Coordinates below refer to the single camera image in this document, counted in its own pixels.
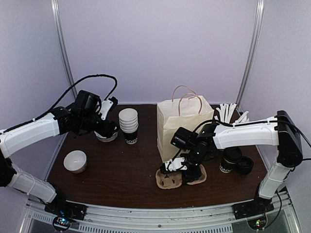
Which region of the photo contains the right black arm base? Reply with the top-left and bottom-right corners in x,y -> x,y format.
232,200 -> 274,220

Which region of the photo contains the stack of paper cups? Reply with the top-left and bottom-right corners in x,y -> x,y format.
119,108 -> 138,145

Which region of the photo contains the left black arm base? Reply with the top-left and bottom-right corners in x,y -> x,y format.
43,196 -> 87,220

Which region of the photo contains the cream paper bag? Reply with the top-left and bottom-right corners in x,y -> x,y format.
156,85 -> 214,162

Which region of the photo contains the aluminium front rail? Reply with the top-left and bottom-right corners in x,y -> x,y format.
17,191 -> 303,233

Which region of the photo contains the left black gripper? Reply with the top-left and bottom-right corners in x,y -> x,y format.
79,113 -> 120,138

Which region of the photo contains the black cup lid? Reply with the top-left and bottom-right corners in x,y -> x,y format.
224,147 -> 242,163

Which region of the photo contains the stack of black lids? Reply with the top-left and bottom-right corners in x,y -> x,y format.
236,156 -> 254,175

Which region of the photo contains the white round bowl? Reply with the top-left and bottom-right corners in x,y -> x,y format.
63,150 -> 87,174

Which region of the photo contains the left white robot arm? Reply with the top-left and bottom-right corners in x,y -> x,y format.
0,90 -> 119,216

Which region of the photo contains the black paper coffee cup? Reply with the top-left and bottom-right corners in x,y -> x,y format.
219,147 -> 242,173

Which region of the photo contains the cardboard cup carrier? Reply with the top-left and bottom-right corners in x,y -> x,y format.
155,165 -> 207,190

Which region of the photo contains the white scalloped bowl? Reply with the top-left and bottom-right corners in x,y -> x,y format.
94,132 -> 118,143

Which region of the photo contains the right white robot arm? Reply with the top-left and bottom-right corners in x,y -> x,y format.
163,111 -> 303,215

